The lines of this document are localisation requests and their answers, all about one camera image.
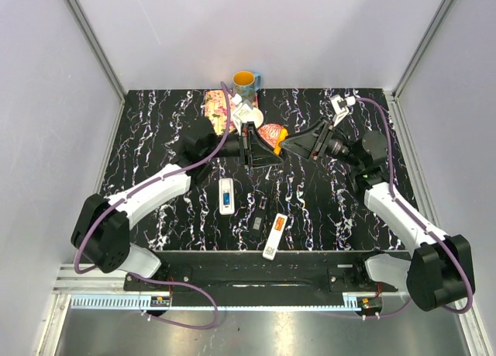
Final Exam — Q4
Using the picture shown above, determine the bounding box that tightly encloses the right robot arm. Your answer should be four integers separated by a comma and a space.
280, 119, 475, 313

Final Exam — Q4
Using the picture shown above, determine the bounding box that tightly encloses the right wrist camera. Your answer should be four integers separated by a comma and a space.
330, 95, 357, 127

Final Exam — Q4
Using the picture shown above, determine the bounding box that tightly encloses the white bowl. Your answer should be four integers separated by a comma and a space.
243, 108, 264, 129

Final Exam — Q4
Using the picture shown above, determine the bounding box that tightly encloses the small battery on table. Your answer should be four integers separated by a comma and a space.
259, 196, 267, 211

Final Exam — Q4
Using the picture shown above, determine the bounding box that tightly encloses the white remote control with batteries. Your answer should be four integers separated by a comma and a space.
219, 178, 235, 216

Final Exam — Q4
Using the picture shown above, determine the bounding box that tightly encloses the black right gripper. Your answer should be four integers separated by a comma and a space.
279, 116, 362, 169

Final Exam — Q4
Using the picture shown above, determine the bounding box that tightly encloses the orange patterned bowl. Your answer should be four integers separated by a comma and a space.
268, 123, 283, 149

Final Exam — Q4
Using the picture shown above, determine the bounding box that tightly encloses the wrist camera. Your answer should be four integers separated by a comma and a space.
330, 95, 357, 127
231, 94, 255, 126

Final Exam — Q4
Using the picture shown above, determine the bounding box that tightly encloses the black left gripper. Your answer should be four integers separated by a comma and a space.
203, 122, 284, 169

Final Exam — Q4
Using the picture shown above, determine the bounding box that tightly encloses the floral rectangular tray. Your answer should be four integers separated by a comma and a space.
204, 90, 261, 135

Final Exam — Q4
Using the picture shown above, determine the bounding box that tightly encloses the white remote with orange label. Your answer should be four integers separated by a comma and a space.
262, 213, 288, 261

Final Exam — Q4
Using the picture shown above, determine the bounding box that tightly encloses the yellow handled screwdriver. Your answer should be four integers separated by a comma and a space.
274, 127, 288, 155

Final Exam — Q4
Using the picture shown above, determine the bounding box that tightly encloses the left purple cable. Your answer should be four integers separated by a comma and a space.
73, 80, 233, 330

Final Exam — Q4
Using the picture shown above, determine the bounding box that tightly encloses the purple cable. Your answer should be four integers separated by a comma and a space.
309, 95, 476, 321
73, 80, 233, 330

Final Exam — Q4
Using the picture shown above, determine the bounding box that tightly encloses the black remote control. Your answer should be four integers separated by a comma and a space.
249, 199, 267, 238

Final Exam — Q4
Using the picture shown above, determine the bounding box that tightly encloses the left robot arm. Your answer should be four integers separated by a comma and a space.
71, 117, 288, 291

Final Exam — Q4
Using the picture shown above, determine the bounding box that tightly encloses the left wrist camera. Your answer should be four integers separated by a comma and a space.
231, 94, 255, 126

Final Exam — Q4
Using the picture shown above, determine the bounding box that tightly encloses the blue butterfly mug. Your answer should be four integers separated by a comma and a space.
232, 71, 261, 103

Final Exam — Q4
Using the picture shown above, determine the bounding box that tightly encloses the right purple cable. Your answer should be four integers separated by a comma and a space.
309, 95, 476, 321

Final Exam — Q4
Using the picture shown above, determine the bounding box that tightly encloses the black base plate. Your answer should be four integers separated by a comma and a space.
123, 251, 406, 311

